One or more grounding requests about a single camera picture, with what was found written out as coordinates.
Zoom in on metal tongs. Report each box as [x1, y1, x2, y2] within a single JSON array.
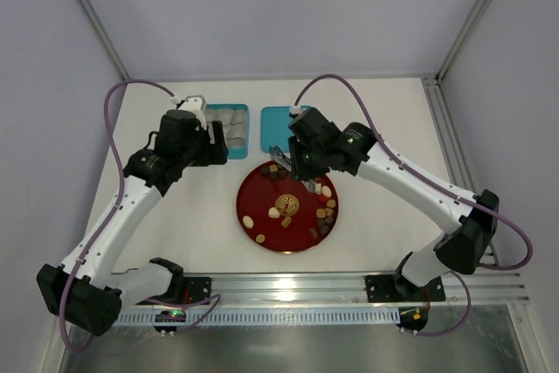
[[268, 145, 316, 193]]

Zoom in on teal chocolate box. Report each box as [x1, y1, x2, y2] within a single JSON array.
[[204, 104, 250, 160]]

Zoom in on white heart chocolate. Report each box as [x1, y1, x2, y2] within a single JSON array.
[[268, 208, 280, 218]]

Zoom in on tan caramel square chocolate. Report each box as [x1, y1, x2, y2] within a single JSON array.
[[281, 216, 292, 228]]

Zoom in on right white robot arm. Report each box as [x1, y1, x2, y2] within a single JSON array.
[[288, 107, 499, 300]]

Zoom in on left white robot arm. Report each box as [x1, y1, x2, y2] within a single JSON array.
[[37, 110, 228, 336]]

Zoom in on white oval chocolate right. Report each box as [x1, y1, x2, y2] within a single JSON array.
[[321, 185, 332, 197]]

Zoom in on white oval chocolate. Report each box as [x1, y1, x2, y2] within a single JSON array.
[[321, 185, 332, 197], [242, 216, 254, 229]]

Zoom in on brown striped chocolate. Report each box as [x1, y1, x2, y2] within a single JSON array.
[[308, 228, 318, 239]]

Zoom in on teal box lid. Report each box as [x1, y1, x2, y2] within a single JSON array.
[[260, 106, 293, 153]]

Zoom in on round red lacquer tray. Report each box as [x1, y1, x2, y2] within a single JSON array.
[[235, 161, 340, 254]]

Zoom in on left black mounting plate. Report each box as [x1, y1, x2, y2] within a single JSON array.
[[135, 275, 213, 307]]

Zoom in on black mounting plate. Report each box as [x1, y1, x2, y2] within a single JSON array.
[[135, 275, 213, 307], [364, 273, 446, 303]]

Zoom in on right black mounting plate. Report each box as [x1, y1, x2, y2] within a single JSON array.
[[364, 273, 446, 303]]

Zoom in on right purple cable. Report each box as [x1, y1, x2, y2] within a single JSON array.
[[291, 74, 535, 338]]

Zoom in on purple cable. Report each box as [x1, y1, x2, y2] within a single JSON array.
[[59, 79, 223, 355], [291, 74, 535, 338]]

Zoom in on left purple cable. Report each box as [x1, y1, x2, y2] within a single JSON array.
[[59, 79, 223, 355]]

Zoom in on white slotted cable duct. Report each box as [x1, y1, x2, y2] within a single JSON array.
[[114, 306, 400, 328]]

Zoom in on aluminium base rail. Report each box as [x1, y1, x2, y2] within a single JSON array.
[[191, 270, 529, 305]]

